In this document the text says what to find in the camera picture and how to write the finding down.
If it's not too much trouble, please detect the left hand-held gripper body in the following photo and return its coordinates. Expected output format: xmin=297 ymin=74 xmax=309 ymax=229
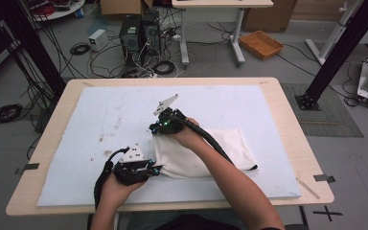
xmin=112 ymin=144 xmax=151 ymax=187

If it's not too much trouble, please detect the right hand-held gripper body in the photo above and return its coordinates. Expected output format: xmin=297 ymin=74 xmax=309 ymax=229
xmin=152 ymin=93 xmax=187 ymax=135

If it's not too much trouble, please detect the white tank top black trim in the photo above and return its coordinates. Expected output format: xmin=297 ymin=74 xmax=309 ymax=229
xmin=152 ymin=127 xmax=260 ymax=180

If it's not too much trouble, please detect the person's right hand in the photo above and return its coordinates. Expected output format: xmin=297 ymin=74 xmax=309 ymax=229
xmin=168 ymin=117 xmax=207 ymax=151

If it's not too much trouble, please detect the person's left hand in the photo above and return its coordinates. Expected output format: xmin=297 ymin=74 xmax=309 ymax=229
xmin=100 ymin=172 xmax=148 ymax=209

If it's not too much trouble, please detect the person's dark clothing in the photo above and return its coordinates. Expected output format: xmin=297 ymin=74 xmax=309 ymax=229
xmin=125 ymin=209 xmax=248 ymax=230

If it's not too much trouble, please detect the white table cloth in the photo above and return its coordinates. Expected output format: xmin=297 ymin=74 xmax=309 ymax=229
xmin=36 ymin=84 xmax=302 ymax=208

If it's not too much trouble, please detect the black computer tower green label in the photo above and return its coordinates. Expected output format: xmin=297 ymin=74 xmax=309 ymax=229
xmin=119 ymin=14 xmax=143 ymax=63

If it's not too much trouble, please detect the black tape strip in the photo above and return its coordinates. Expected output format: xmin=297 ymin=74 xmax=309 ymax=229
xmin=14 ymin=162 xmax=40 ymax=175
xmin=312 ymin=173 xmax=336 ymax=184

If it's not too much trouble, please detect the small white box device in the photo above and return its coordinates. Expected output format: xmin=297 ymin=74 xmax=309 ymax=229
xmin=87 ymin=28 xmax=109 ymax=53

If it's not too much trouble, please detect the orange woven basket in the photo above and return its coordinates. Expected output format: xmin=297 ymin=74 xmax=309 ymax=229
xmin=238 ymin=30 xmax=286 ymax=61

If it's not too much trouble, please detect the small cardboard box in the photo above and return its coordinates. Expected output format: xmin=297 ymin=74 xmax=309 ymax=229
xmin=100 ymin=0 xmax=154 ymax=17

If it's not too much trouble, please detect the white desk with legs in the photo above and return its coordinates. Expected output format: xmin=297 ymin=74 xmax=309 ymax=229
xmin=171 ymin=0 xmax=275 ymax=67

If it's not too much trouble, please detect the large cardboard box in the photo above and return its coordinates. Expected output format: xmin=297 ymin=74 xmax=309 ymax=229
xmin=241 ymin=0 xmax=299 ymax=34

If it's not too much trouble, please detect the round white table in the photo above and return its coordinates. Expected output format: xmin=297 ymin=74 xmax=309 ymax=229
xmin=21 ymin=0 xmax=86 ymax=23

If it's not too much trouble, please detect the thin wooden stick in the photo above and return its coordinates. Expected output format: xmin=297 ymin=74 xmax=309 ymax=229
xmin=296 ymin=177 xmax=321 ymax=201

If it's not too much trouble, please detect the grey floor mat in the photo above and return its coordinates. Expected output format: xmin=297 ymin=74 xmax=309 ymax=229
xmin=280 ymin=82 xmax=364 ymax=139

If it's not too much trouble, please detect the black tape cross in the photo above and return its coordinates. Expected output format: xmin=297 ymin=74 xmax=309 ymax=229
xmin=312 ymin=205 xmax=344 ymax=222

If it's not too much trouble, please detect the white metal stand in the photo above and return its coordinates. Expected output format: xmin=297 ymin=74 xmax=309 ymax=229
xmin=305 ymin=0 xmax=365 ymax=66

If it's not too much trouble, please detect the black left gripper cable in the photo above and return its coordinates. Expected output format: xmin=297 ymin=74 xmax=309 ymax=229
xmin=92 ymin=146 xmax=131 ymax=211

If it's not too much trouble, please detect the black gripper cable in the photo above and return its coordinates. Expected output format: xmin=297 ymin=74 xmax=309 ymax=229
xmin=172 ymin=109 xmax=237 ymax=168
xmin=92 ymin=146 xmax=131 ymax=211

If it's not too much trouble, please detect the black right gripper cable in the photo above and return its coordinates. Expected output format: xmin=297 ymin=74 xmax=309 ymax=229
xmin=172 ymin=109 xmax=237 ymax=168

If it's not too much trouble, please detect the small black cable coil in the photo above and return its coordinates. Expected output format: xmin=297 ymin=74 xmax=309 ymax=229
xmin=69 ymin=42 xmax=92 ymax=57

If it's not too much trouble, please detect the large black cable coil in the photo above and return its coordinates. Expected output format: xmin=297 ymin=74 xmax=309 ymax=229
xmin=0 ymin=103 xmax=24 ymax=126

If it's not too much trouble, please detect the black metal frame post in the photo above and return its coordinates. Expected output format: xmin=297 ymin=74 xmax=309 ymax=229
xmin=294 ymin=0 xmax=368 ymax=112
xmin=0 ymin=0 xmax=67 ymax=99

